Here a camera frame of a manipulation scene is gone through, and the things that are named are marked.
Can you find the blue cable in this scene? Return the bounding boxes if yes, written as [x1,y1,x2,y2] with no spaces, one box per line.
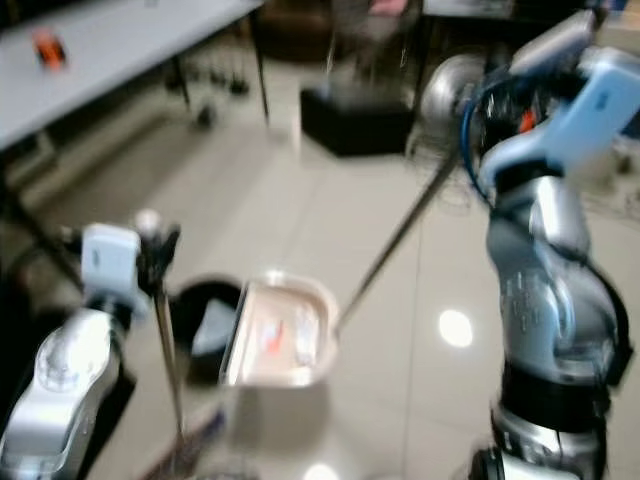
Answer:
[459,68,513,203]

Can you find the grey folding table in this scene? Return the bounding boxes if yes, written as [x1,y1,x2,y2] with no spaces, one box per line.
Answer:
[0,0,271,293]

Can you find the black waste bin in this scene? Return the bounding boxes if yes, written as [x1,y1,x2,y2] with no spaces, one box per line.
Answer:
[169,279,247,387]

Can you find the white paper scrap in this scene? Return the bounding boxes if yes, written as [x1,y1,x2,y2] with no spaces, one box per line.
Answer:
[292,305,322,367]

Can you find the black storage box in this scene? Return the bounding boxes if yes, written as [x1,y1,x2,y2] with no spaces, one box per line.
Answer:
[299,84,417,158]

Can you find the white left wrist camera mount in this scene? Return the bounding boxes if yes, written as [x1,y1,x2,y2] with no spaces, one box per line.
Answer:
[81,222,147,312]

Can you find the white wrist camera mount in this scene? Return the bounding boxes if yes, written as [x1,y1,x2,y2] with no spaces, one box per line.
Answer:
[81,222,147,312]
[482,10,640,193]

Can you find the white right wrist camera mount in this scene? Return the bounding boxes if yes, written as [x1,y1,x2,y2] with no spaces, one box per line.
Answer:
[482,10,640,193]

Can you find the black caster base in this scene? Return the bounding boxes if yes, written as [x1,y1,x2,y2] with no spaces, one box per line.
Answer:
[173,54,248,129]

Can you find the small orange box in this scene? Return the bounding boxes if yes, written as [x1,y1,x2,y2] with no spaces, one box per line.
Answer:
[32,28,69,71]

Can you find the beige long-handled dustpan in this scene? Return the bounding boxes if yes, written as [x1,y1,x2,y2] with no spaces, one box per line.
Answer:
[221,148,467,390]

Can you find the silver floor fan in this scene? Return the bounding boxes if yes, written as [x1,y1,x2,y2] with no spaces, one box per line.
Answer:
[419,52,497,157]

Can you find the red wrapper scrap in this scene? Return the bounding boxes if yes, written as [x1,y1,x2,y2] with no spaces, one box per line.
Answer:
[259,320,290,354]

